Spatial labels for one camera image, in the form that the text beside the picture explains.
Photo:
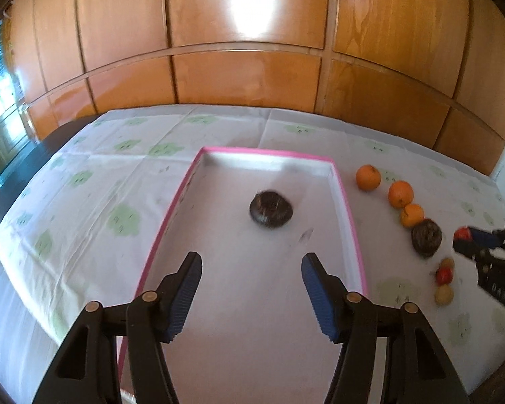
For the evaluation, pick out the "pink-rimmed white tray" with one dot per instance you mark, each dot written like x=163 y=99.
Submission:
x=251 y=335

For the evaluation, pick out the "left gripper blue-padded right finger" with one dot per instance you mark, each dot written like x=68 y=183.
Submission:
x=417 y=367

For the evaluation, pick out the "white tablecloth with green clouds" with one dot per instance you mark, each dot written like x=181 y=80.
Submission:
x=84 y=226

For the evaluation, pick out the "dark brown wrinkled fruit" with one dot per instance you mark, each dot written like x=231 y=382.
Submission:
x=426 y=238

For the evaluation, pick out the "small red fruit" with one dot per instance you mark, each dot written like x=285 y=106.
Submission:
x=463 y=234
x=443 y=276

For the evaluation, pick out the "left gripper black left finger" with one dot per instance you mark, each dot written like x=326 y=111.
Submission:
x=85 y=369

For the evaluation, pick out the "small tan round fruit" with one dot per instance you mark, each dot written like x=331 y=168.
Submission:
x=443 y=295

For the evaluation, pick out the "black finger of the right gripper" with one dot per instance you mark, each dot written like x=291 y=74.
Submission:
x=480 y=255

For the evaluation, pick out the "wooden panel cabinet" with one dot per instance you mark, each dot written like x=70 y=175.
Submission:
x=430 y=71

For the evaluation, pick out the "small orange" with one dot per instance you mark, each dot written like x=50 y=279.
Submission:
x=411 y=215

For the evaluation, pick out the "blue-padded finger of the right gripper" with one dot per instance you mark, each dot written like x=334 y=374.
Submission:
x=485 y=239

